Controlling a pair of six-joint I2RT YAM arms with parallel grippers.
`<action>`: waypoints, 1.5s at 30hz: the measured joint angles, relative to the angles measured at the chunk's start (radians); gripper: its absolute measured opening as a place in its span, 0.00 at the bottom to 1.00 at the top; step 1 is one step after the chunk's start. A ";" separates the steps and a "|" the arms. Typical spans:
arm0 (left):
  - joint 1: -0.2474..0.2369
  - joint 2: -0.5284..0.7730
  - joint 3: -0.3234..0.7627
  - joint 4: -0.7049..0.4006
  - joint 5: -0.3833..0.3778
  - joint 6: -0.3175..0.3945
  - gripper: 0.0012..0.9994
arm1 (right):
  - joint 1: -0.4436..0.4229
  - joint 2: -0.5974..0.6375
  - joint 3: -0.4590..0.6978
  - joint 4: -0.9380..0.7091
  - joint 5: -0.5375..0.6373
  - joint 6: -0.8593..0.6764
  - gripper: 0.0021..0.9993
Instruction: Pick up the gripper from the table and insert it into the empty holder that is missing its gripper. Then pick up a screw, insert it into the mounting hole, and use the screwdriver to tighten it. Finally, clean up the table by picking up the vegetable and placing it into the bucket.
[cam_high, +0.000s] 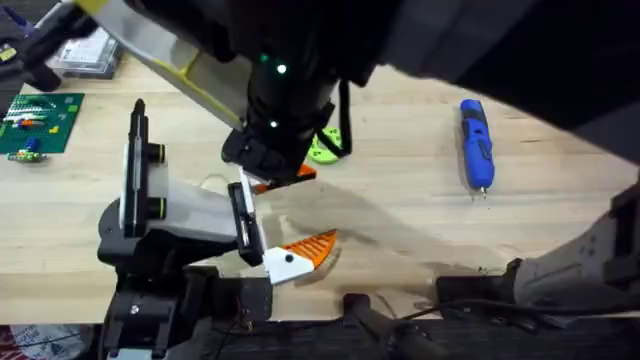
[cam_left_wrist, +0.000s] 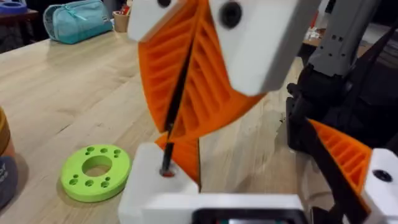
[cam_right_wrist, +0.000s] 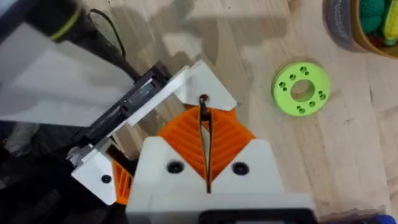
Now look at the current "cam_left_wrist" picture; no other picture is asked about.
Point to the finger of the white orange right gripper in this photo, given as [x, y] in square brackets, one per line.
[158, 71]
[255, 53]

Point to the white orange left gripper left finger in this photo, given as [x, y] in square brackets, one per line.
[146, 183]

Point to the white orange left gripper right finger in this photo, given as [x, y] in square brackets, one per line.
[345, 155]

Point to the thin black screwdriver shaft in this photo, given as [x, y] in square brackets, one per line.
[168, 155]

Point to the brown cup with items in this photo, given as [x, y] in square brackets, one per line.
[121, 22]

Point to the green disc with holes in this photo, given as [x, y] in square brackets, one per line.
[74, 168]

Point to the teal zip bag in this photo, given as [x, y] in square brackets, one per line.
[81, 23]

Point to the dark grey round object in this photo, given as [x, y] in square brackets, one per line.
[7, 180]

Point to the orange tub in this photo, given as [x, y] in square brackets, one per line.
[4, 133]

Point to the blue tape roll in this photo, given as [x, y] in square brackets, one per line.
[12, 7]

